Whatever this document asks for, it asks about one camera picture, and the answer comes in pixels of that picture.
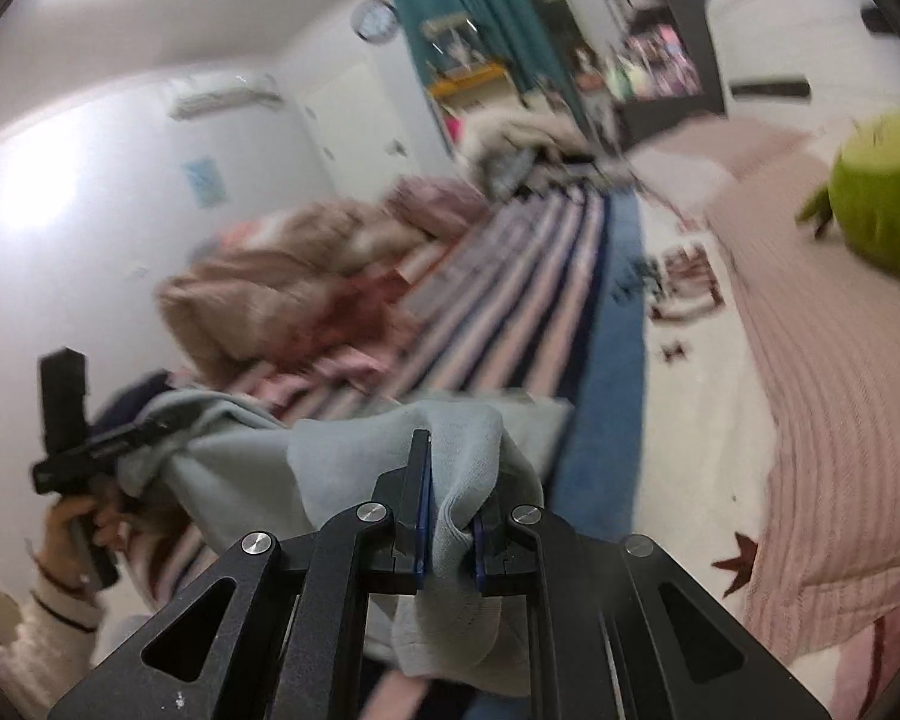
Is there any dark navy garment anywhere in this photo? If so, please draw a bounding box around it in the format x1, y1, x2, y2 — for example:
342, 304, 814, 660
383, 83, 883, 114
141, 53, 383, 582
90, 371, 188, 451

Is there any white air conditioner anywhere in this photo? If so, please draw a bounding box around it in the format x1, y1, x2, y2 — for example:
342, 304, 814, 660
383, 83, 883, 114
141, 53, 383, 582
161, 71, 282, 119

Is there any light blue shirt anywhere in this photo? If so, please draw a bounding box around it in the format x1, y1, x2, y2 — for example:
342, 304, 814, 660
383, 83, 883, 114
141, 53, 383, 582
116, 388, 575, 698

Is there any large pink striped pillow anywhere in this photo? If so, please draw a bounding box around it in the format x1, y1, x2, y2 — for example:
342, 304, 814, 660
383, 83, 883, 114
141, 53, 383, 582
705, 150, 900, 638

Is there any white door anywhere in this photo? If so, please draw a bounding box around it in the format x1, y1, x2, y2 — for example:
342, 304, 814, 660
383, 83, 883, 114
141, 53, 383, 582
300, 60, 413, 188

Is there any person's left hand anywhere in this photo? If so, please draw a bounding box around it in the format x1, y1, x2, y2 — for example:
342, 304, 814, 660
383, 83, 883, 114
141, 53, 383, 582
43, 478, 134, 595

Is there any teal curtain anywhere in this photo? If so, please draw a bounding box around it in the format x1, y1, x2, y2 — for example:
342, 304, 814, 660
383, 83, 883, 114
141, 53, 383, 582
388, 0, 571, 115

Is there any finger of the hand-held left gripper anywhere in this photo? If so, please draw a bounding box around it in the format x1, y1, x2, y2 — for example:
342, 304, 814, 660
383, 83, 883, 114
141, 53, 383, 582
88, 418, 177, 462

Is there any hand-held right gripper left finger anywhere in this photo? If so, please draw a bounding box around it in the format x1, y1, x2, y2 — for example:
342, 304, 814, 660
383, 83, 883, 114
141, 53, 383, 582
49, 429, 432, 720

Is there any person's left forearm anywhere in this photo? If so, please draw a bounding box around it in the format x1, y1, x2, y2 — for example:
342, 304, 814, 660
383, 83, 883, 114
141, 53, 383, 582
0, 555, 125, 702

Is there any striped bed blanket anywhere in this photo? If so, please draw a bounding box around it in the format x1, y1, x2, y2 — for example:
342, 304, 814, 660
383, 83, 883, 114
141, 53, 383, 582
131, 184, 796, 720

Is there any small blue wall poster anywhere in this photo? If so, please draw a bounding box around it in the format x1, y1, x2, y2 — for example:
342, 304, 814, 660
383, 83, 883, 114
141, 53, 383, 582
184, 157, 226, 207

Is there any round wall clock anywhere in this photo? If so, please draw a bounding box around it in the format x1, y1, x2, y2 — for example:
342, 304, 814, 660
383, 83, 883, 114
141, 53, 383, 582
352, 0, 400, 42

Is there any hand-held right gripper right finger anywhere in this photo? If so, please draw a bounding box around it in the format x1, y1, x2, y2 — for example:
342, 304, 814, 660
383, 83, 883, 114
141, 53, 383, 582
472, 465, 833, 720

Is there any dark bookshelf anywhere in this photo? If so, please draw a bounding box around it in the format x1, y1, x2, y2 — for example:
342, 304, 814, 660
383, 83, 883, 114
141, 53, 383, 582
570, 0, 728, 137

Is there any yellow shelf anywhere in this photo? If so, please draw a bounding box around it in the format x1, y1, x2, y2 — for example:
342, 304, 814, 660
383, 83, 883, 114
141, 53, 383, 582
427, 64, 512, 102

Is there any green avocado plush toy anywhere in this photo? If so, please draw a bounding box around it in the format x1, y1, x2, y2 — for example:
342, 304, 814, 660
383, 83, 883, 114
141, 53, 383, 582
795, 101, 900, 286

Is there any pink and white pillow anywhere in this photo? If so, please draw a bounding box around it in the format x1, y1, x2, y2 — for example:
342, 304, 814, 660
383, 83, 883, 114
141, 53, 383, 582
630, 118, 811, 203

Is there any pink striped quilt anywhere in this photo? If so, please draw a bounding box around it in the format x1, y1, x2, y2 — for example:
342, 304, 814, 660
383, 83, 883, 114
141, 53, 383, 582
157, 199, 436, 391

